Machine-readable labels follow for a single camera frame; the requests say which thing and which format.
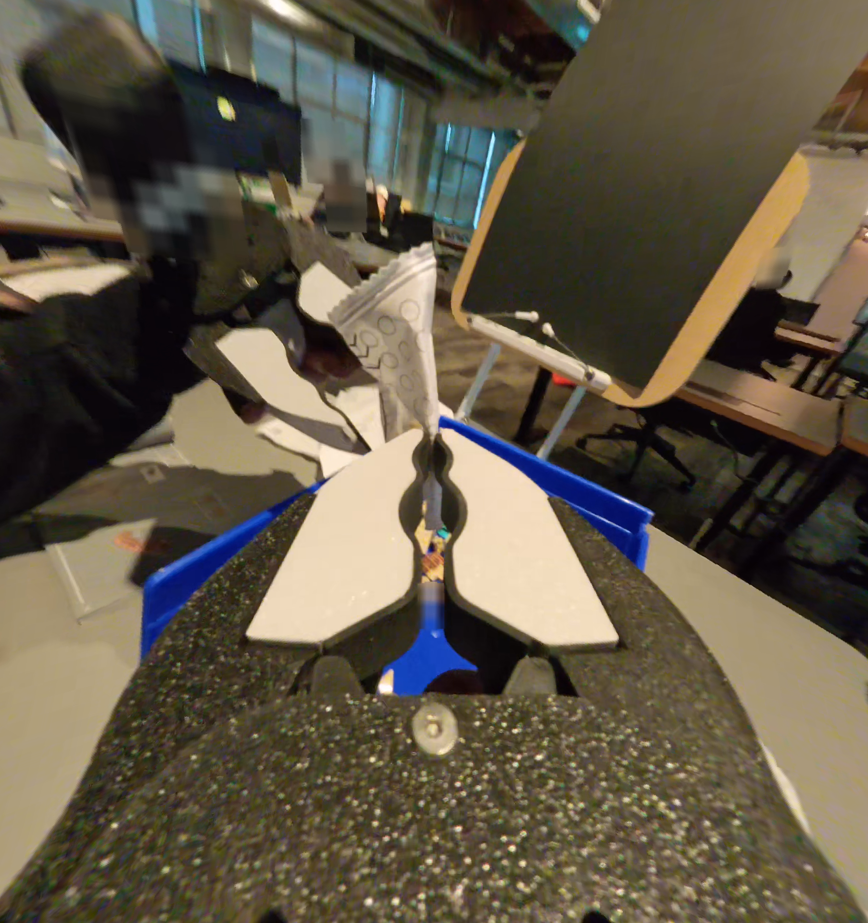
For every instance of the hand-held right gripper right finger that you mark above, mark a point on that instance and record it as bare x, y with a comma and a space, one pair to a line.
535, 570

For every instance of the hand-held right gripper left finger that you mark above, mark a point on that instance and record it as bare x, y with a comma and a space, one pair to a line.
333, 570

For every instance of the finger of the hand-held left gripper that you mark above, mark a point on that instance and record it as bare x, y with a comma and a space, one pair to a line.
325, 288
275, 375

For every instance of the white paper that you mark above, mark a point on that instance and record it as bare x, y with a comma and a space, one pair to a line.
401, 339

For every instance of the blue plastic bin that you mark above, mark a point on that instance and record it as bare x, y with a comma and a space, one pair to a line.
188, 562

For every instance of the person's left forearm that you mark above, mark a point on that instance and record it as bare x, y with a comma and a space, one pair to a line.
59, 404

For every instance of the grey desk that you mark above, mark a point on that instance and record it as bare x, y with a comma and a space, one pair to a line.
765, 649

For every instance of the wooden side desk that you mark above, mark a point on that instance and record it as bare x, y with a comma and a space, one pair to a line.
765, 404

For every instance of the person's left hand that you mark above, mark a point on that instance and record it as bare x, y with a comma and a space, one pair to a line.
329, 360

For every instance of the grey metal bar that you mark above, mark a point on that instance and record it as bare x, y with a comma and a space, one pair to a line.
481, 382
563, 422

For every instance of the white stand shelf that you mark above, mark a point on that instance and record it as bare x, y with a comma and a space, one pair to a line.
542, 353

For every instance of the grey instruction booklet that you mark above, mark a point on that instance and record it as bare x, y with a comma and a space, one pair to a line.
102, 570

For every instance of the yellow rimmed panel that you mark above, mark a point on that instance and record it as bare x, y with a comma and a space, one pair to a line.
657, 180

